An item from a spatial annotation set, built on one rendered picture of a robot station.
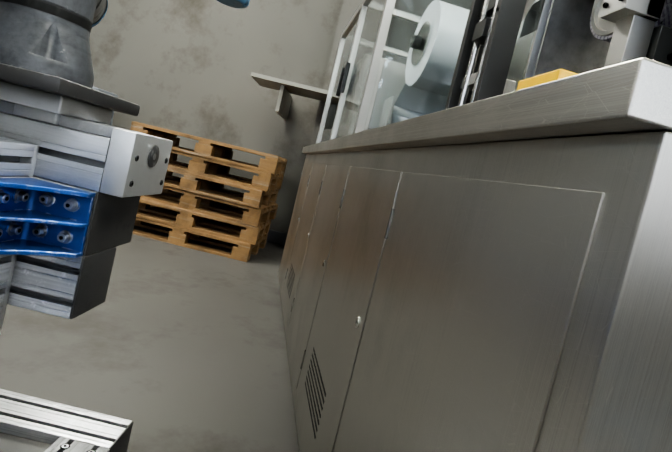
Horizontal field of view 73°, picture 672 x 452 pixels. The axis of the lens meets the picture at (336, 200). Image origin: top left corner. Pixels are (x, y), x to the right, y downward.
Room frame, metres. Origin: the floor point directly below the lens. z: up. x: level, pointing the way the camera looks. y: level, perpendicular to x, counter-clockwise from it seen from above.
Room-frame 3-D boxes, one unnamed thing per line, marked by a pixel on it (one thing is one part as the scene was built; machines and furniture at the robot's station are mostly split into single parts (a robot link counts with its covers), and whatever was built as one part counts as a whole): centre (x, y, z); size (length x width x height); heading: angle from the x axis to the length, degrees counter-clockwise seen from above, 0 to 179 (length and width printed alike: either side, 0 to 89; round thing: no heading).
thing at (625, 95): (1.59, -0.27, 0.88); 2.52 x 0.66 x 0.04; 10
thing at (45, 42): (0.67, 0.48, 0.87); 0.15 x 0.15 x 0.10
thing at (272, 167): (3.71, 1.06, 0.41); 1.15 x 0.79 x 0.82; 90
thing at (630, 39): (0.69, -0.35, 1.05); 0.06 x 0.05 x 0.31; 100
